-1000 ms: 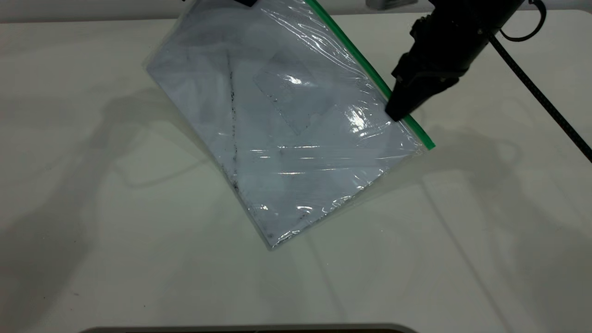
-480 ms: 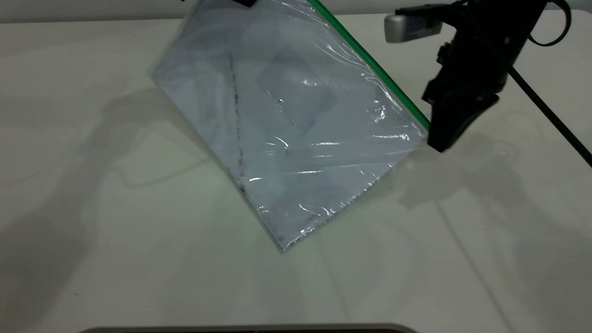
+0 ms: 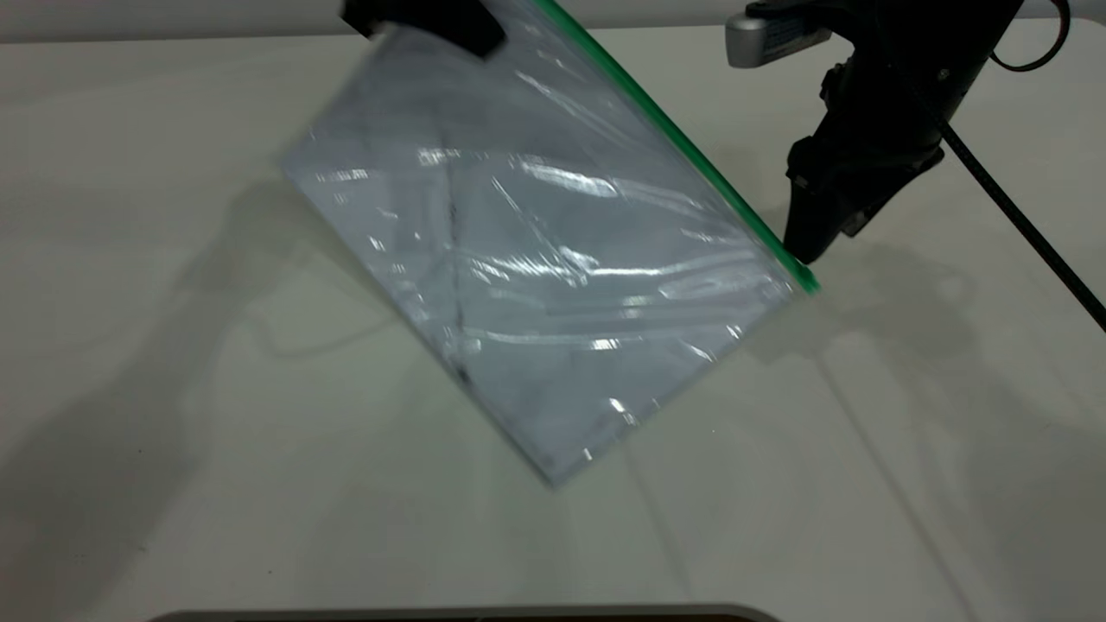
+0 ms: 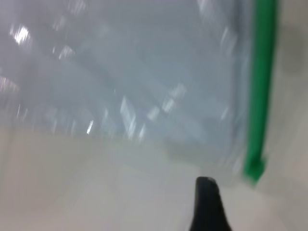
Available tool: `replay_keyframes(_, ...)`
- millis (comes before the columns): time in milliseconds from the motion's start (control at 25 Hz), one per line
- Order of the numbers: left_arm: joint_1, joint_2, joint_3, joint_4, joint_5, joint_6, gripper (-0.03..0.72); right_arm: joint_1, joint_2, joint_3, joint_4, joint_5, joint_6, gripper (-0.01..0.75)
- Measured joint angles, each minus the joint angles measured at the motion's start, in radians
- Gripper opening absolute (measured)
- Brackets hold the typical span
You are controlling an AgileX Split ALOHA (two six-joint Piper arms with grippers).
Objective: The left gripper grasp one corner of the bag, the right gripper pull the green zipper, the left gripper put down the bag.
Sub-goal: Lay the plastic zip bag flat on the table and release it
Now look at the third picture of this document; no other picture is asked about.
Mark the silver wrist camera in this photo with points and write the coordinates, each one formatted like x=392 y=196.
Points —
x=769 y=41

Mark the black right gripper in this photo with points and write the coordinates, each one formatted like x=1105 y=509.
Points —
x=899 y=95

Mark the clear plastic zip bag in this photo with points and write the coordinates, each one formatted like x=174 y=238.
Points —
x=536 y=276

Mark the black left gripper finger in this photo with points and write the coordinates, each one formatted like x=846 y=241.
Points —
x=449 y=24
x=361 y=15

